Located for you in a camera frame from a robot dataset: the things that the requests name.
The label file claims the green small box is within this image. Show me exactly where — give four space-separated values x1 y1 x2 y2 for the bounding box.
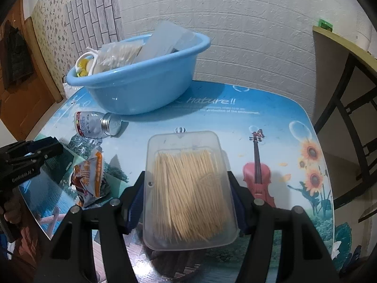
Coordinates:
318 19 333 31

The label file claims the bag of cotton swabs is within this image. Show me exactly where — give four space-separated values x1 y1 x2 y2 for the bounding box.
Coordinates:
93 40 144 74

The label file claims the white plastic shopping bag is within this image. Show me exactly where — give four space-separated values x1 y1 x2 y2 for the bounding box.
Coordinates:
63 83 81 99

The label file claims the white plastic hook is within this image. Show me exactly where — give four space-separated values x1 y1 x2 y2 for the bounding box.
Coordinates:
75 47 99 76

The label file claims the person's left hand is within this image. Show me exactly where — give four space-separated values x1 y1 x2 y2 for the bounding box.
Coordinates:
1 196 22 224

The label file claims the white bunny plush yellow net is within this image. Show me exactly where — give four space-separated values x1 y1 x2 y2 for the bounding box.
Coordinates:
75 58 91 77

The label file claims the clear box of toothpicks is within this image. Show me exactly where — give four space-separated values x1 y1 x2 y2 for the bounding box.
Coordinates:
143 131 238 251

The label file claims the clear bottle with silver cap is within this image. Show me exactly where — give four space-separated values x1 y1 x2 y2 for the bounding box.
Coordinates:
74 111 121 139

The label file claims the light blue plastic basin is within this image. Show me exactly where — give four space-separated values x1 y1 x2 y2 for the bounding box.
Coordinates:
66 33 211 115

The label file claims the brown wooden door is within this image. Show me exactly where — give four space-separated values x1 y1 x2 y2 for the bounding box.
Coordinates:
1 0 63 141

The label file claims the orange snack packet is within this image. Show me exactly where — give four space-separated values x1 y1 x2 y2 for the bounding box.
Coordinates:
70 148 110 208

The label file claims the stack of white paper cups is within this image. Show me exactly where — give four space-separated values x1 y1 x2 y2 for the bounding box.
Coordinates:
355 11 372 51

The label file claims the printed scenery table mat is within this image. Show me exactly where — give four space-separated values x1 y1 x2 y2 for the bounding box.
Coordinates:
21 81 339 282

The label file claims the frosted clear plastic box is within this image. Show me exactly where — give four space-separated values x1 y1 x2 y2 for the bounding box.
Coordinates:
134 21 197 63

